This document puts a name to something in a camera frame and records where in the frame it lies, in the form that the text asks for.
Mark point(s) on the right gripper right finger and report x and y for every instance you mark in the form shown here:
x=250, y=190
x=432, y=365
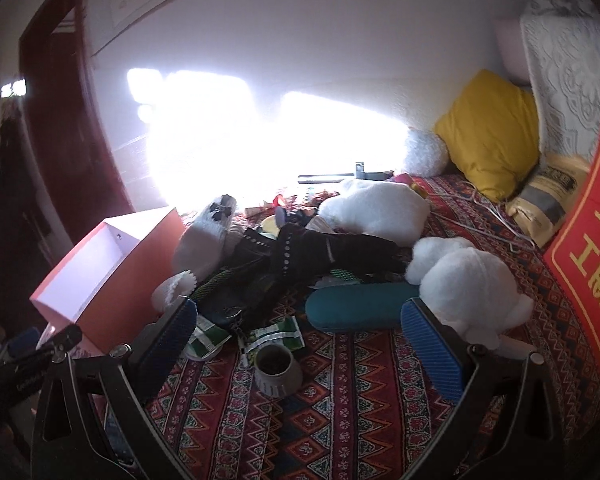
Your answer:
x=442, y=353

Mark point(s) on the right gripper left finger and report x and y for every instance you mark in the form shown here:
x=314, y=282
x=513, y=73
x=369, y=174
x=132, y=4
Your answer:
x=158, y=346

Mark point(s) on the white plush toy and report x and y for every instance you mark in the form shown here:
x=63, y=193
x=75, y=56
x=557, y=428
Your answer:
x=468, y=289

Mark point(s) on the teal glasses case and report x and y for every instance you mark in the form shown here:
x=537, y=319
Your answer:
x=354, y=308

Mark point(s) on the white knit sock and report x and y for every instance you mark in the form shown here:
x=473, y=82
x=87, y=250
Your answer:
x=200, y=248

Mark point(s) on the beige LED corn bulb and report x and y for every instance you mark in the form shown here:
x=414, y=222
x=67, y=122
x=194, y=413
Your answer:
x=276, y=371

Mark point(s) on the green white snack packet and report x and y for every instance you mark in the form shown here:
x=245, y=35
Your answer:
x=285, y=332

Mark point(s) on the large white plush rabbit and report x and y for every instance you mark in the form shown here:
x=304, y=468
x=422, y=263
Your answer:
x=392, y=211

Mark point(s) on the blue figurine keychain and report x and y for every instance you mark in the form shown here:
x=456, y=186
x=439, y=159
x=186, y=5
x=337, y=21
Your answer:
x=299, y=217

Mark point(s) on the white paper cupcake liner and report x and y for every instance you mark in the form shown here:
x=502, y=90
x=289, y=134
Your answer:
x=171, y=290

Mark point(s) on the orange cardboard box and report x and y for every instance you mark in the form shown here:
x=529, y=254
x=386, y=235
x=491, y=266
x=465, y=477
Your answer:
x=104, y=284

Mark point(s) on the patterned red bed cloth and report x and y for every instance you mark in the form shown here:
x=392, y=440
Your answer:
x=366, y=408

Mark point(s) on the red banner with characters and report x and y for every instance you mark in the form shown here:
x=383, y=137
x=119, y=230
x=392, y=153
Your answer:
x=592, y=259

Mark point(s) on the kraft paper bag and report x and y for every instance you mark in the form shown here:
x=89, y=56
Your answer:
x=541, y=207

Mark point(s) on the white fluffy ball pillow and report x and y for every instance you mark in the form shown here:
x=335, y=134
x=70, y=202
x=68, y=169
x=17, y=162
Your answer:
x=426, y=154

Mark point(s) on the black rod tool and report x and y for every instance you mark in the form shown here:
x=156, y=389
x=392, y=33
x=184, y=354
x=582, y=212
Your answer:
x=359, y=173

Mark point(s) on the yellow pillow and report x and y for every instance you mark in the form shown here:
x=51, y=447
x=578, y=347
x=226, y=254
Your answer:
x=491, y=132

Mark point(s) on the white lace cushion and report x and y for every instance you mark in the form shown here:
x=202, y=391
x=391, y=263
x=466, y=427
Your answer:
x=562, y=46

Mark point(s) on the wire clothes hanger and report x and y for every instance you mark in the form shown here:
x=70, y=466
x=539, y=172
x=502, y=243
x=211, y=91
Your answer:
x=457, y=202

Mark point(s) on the dark red door frame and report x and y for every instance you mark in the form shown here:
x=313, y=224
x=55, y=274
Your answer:
x=68, y=142

